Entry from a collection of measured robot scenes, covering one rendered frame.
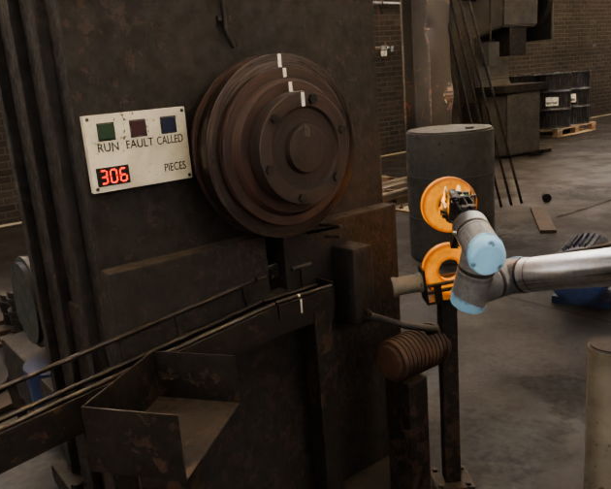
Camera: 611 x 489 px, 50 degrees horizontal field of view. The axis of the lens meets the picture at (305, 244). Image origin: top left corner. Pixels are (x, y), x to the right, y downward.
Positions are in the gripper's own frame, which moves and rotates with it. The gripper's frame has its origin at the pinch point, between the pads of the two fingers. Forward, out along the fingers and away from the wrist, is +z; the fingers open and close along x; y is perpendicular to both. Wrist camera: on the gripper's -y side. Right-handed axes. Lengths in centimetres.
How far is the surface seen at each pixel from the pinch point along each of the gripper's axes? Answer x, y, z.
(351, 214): 26.7, -8.5, 11.5
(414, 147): -41, -84, 237
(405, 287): 13.8, -24.2, -7.4
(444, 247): 1.5, -14.5, -3.2
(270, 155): 49, 26, -19
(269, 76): 47, 41, -5
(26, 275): 150, -45, 57
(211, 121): 61, 34, -15
